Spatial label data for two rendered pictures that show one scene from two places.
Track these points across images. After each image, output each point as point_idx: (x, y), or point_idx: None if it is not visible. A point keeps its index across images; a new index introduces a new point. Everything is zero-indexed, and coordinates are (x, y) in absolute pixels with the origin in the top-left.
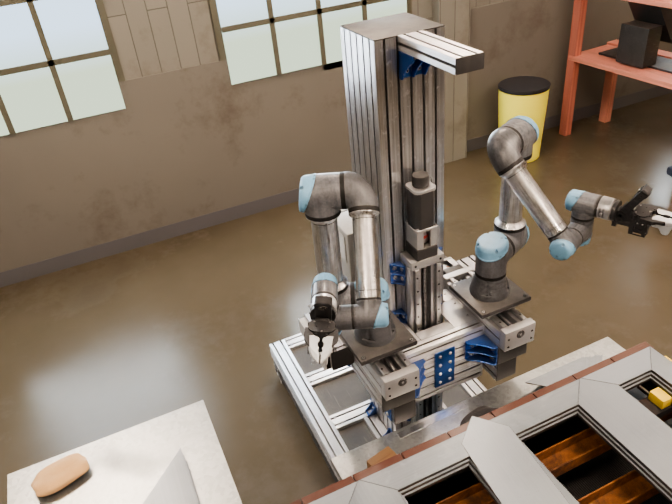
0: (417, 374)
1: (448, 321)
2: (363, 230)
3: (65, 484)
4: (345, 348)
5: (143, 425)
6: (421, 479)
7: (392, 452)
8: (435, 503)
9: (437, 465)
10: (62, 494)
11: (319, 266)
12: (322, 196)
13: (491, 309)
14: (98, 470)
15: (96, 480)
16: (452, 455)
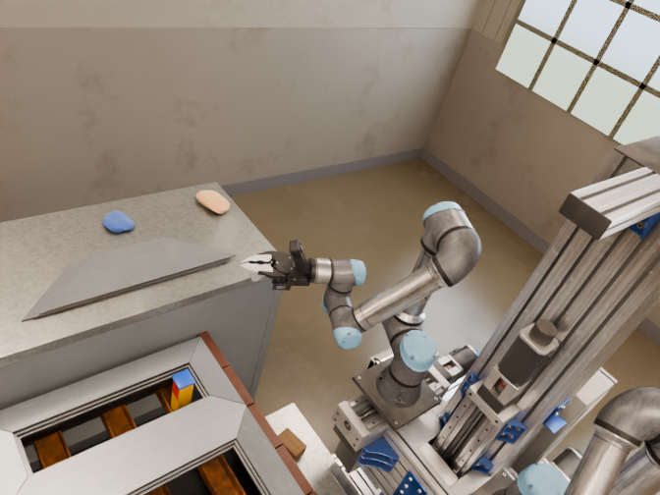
0: (359, 438)
1: (457, 480)
2: (414, 275)
3: (204, 204)
4: None
5: (260, 236)
6: (248, 460)
7: (299, 450)
8: (244, 491)
9: (266, 475)
10: (199, 206)
11: None
12: (433, 224)
13: None
14: (219, 219)
15: (210, 220)
16: (279, 490)
